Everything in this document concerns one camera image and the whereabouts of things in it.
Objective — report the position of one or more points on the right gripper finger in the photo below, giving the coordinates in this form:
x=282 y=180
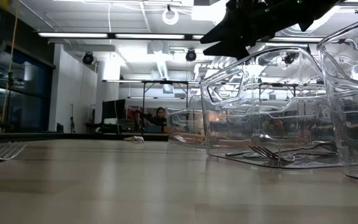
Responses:
x=228 y=49
x=228 y=29

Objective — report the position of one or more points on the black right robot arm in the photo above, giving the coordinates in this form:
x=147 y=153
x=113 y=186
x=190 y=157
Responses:
x=322 y=7

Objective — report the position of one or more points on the background black robot arm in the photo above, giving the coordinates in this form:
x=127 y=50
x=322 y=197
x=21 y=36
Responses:
x=143 y=116

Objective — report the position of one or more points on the black ceiling spotlight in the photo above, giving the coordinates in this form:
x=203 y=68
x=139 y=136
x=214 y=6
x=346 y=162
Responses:
x=190 y=55
x=88 y=58

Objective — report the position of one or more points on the yellow label tag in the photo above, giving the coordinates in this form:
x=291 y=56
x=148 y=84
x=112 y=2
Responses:
x=2 y=2

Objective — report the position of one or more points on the clear plastic bin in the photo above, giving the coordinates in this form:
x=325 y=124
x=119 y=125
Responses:
x=185 y=124
x=356 y=124
x=275 y=109

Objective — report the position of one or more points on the ceiling light strip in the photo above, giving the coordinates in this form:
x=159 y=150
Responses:
x=73 y=35

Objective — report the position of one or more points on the person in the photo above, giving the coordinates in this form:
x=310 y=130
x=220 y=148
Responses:
x=161 y=117

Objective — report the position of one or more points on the silver metal fork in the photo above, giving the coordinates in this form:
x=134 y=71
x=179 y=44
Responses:
x=5 y=151
x=137 y=139

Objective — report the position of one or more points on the black computer monitor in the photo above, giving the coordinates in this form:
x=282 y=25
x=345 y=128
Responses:
x=113 y=109

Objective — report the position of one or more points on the black metal table frame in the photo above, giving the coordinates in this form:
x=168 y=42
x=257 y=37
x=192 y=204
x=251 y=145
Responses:
x=57 y=136

